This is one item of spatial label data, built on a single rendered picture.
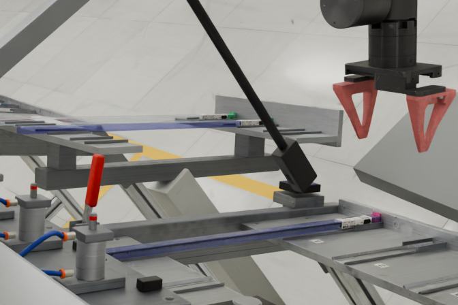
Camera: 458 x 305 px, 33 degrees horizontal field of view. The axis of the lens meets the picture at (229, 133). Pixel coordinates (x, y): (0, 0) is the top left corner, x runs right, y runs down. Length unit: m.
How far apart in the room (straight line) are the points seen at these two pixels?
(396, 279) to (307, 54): 2.26
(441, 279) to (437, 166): 0.48
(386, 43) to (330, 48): 2.15
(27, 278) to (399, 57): 0.76
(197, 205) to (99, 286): 0.75
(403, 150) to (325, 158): 1.11
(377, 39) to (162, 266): 0.36
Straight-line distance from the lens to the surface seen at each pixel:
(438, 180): 1.35
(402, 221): 1.12
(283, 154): 0.64
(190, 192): 1.32
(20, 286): 0.20
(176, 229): 1.01
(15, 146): 1.73
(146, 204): 1.86
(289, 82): 3.01
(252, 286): 1.46
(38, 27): 0.51
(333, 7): 0.87
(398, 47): 0.92
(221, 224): 1.05
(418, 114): 0.90
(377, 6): 0.87
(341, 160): 2.50
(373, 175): 1.42
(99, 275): 0.60
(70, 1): 0.52
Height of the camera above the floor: 1.49
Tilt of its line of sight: 31 degrees down
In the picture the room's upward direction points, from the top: 33 degrees counter-clockwise
